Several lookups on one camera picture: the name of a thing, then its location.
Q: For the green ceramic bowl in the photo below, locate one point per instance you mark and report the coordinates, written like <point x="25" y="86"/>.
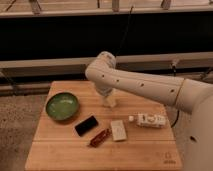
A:
<point x="62" y="106"/>

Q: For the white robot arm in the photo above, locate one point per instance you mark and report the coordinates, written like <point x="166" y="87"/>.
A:
<point x="190" y="96"/>

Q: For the black smartphone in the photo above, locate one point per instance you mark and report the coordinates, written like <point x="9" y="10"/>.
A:
<point x="86" y="125"/>

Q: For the white soap bar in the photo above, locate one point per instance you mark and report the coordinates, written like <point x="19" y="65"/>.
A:
<point x="118" y="130"/>

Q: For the brown snack bar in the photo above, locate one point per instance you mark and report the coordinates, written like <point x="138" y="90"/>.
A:
<point x="99" y="138"/>

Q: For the white plastic bottle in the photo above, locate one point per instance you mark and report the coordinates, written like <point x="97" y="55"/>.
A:
<point x="148" y="120"/>

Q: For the wooden table board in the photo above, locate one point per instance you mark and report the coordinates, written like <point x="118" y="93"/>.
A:
<point x="58" y="147"/>

